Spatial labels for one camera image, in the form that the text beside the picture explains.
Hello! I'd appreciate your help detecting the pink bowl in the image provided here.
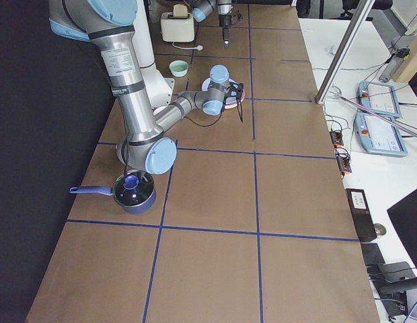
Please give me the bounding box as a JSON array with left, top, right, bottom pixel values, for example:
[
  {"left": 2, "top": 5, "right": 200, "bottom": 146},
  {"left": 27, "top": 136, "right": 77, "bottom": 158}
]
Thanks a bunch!
[{"left": 153, "top": 106, "right": 166, "bottom": 116}]

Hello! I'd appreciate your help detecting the white mounting post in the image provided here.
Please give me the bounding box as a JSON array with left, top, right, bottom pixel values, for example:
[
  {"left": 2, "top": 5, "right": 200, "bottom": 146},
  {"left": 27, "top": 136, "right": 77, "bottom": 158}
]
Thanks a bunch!
[{"left": 132, "top": 0, "right": 175, "bottom": 109}]

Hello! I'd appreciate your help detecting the near teach pendant tablet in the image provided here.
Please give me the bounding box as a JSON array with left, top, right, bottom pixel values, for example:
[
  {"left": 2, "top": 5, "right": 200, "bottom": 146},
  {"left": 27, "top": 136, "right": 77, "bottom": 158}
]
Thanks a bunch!
[{"left": 354, "top": 112, "right": 408, "bottom": 157}]

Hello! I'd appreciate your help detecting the far teach pendant tablet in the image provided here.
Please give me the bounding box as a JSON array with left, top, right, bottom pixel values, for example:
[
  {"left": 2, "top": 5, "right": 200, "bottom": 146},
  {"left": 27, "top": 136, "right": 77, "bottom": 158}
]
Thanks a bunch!
[{"left": 357, "top": 81, "right": 402, "bottom": 118}]

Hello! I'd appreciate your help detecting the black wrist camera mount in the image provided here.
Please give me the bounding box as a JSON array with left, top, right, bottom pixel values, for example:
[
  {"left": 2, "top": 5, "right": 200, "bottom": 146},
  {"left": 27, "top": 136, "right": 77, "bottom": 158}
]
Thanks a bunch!
[{"left": 226, "top": 81, "right": 244, "bottom": 104}]

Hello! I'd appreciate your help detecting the black monitor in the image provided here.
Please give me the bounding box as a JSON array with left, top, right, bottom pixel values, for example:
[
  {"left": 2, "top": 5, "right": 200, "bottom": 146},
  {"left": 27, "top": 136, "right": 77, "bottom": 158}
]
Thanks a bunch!
[{"left": 387, "top": 189, "right": 417, "bottom": 266}]

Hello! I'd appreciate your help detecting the pink plate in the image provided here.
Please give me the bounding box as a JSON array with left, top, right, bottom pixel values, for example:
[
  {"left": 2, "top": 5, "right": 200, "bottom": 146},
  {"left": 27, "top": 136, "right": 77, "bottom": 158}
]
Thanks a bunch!
[{"left": 225, "top": 97, "right": 237, "bottom": 110}]

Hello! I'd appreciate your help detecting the black box with label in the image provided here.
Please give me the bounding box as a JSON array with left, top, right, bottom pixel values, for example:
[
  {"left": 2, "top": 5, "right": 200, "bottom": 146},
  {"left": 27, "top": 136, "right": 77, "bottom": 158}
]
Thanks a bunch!
[{"left": 345, "top": 188, "right": 377, "bottom": 242}]

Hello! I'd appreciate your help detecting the toast slice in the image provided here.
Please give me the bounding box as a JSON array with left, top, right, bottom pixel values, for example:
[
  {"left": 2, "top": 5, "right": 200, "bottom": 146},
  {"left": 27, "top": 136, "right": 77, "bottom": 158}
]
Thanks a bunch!
[{"left": 173, "top": 3, "right": 188, "bottom": 19}]

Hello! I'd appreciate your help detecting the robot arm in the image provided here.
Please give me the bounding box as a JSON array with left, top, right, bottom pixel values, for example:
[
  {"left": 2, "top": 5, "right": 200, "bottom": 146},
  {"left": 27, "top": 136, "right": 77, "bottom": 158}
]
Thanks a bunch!
[
  {"left": 48, "top": 1, "right": 231, "bottom": 174},
  {"left": 188, "top": 0, "right": 233, "bottom": 48}
]

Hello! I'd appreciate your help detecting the white power plug cable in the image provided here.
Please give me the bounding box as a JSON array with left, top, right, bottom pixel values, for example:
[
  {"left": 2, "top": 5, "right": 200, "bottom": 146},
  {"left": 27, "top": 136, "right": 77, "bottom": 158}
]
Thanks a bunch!
[{"left": 171, "top": 41, "right": 204, "bottom": 52}]

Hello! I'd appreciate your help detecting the orange connector block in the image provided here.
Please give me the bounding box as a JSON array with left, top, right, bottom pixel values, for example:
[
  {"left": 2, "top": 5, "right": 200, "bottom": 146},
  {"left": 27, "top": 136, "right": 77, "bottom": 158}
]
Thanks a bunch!
[{"left": 330, "top": 130, "right": 352, "bottom": 177}]

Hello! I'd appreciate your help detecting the cream toaster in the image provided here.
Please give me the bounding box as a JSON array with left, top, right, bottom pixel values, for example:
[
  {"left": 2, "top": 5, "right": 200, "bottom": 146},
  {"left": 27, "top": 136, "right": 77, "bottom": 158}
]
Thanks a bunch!
[{"left": 160, "top": 12, "right": 195, "bottom": 42}]

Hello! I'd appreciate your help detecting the green bowl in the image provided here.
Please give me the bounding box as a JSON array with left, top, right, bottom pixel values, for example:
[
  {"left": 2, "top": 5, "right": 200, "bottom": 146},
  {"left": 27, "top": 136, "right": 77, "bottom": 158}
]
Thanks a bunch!
[{"left": 169, "top": 60, "right": 188, "bottom": 77}]

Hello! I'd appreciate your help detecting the dark blue pot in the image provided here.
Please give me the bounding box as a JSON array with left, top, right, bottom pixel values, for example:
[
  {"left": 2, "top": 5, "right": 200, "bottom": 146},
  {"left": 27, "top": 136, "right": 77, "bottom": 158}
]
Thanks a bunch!
[{"left": 69, "top": 170, "right": 157, "bottom": 214}]

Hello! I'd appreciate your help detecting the teach pendant tablet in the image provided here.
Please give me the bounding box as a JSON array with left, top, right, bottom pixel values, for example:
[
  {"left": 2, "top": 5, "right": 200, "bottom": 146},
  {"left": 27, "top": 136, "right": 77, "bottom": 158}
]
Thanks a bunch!
[
  {"left": 354, "top": 112, "right": 408, "bottom": 157},
  {"left": 357, "top": 81, "right": 402, "bottom": 118}
]

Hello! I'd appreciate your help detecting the blue plate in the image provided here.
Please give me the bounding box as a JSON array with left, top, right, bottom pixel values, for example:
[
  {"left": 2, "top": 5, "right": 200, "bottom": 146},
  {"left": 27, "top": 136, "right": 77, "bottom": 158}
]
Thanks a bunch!
[{"left": 201, "top": 78, "right": 245, "bottom": 109}]

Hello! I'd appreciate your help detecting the aluminium frame post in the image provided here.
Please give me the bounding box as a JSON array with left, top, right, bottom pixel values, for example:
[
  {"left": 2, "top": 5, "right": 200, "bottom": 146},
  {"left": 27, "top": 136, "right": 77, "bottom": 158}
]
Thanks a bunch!
[{"left": 315, "top": 0, "right": 375, "bottom": 104}]

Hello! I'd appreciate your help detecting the grey water bottle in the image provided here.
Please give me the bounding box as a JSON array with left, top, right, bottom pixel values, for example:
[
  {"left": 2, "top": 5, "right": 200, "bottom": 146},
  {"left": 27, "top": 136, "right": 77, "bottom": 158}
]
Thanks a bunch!
[{"left": 379, "top": 47, "right": 410, "bottom": 83}]

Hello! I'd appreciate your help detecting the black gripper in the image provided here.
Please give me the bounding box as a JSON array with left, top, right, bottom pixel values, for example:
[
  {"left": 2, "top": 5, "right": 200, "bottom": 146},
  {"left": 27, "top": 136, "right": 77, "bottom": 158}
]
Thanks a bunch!
[{"left": 218, "top": 14, "right": 232, "bottom": 48}]

